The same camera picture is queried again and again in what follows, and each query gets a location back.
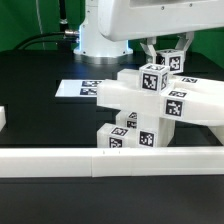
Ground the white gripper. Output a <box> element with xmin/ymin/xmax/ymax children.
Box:
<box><xmin>98</xmin><ymin>0</ymin><xmax>224</xmax><ymax>64</ymax></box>

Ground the white tagged nut cube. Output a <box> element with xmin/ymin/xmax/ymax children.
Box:
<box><xmin>157</xmin><ymin>49</ymin><xmax>184</xmax><ymax>74</ymax></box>
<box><xmin>139</xmin><ymin>63</ymin><xmax>170</xmax><ymax>94</ymax></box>

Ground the white chair back frame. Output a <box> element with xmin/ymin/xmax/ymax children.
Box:
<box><xmin>97</xmin><ymin>70</ymin><xmax>224</xmax><ymax>126</ymax></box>

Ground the white chair seat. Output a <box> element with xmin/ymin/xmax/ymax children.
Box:
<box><xmin>134</xmin><ymin>112</ymin><xmax>175</xmax><ymax>147</ymax></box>

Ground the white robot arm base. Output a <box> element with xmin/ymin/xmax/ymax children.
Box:
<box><xmin>73</xmin><ymin>0</ymin><xmax>133</xmax><ymax>64</ymax></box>

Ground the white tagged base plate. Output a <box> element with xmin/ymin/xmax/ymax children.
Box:
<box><xmin>55</xmin><ymin>79</ymin><xmax>101</xmax><ymax>97</ymax></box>

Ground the black cable bundle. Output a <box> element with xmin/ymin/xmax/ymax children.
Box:
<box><xmin>13</xmin><ymin>29</ymin><xmax>81</xmax><ymax>52</ymax></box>

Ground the white U-shaped fence wall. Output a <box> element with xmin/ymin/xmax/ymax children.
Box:
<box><xmin>0</xmin><ymin>104</ymin><xmax>224</xmax><ymax>178</ymax></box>

